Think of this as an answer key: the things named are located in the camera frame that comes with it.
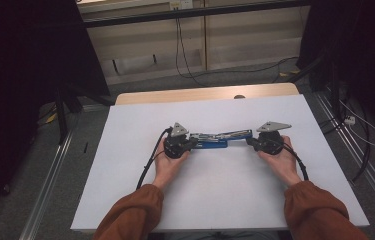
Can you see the black curtain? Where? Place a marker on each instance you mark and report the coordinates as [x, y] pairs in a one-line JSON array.
[[358, 50], [25, 66]]

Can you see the white power plug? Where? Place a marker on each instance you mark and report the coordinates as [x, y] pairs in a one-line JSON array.
[[350, 120]]

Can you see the blue stapler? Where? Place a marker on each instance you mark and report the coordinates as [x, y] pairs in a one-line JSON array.
[[211, 144]]

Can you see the white table cover sheet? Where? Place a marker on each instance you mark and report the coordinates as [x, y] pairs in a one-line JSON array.
[[221, 193]]

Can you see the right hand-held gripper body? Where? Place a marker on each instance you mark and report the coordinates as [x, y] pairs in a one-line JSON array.
[[270, 143]]

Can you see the black horizontal bar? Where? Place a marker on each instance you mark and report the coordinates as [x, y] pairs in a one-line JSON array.
[[191, 14]]

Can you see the small black stick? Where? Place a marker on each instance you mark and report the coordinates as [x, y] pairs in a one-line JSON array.
[[85, 147]]

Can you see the person's left hand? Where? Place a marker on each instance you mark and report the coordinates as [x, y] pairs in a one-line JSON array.
[[166, 170]]

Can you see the white wall socket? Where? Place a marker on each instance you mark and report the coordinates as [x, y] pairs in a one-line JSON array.
[[181, 4]]

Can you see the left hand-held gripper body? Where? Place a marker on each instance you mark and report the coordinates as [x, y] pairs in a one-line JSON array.
[[175, 146]]

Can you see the aluminium floor rail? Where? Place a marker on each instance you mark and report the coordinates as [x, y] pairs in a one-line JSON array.
[[46, 190], [371, 173]]

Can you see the person's right hand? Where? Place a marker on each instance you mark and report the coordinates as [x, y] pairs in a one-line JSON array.
[[283, 165]]

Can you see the black metal stand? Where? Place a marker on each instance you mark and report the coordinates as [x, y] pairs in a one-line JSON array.
[[334, 90], [62, 123]]

